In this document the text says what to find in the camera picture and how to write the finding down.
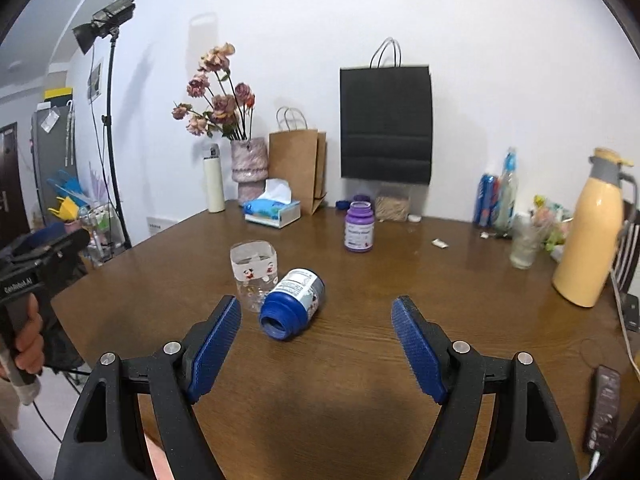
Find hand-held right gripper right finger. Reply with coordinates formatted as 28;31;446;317
391;295;581;480

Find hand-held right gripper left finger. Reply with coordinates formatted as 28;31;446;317
52;295;243;480

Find blue-capped bottle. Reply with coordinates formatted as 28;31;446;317
258;268;326;342

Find clear printed plastic cup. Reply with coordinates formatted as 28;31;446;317
229;241;279;314

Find person's left hand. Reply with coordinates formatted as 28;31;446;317
13;292;47;376

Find rack of colourful utensils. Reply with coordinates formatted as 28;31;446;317
46;162;127;267

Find dark wooden door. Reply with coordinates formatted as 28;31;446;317
0;121;27;251

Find grey refrigerator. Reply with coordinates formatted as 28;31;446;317
30;99;77;227

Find purple bottle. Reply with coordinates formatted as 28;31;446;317
343;200;376;254

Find blue tissue box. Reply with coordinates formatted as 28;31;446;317
243;178;302;230

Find clear drinking glass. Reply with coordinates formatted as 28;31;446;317
509;212;544;270

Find white thermos bottle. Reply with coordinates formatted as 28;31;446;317
202;143;227;214

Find blue drink can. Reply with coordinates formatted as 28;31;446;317
474;172;501;227

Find clear spray bottle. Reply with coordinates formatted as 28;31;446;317
495;147;519;231

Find pink ribbed vase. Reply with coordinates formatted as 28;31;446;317
230;137;270;206

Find small colourful flower bunch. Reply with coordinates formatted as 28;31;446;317
531;195;575;254

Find black phone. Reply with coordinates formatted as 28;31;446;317
583;364;622;454

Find brown paper bag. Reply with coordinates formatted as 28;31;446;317
268;106;329;216

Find yellow thermos jug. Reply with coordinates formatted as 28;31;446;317
552;147;637;309

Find dark wooden chair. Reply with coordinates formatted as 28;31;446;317
611;199;640;333

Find black paper bag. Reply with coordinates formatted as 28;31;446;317
339;37;434;185

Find dried pink flowers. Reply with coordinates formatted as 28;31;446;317
172;42;256;142

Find black studio light stand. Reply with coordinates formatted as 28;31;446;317
71;0;137;250

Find white cable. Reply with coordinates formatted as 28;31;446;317
587;265;640;476

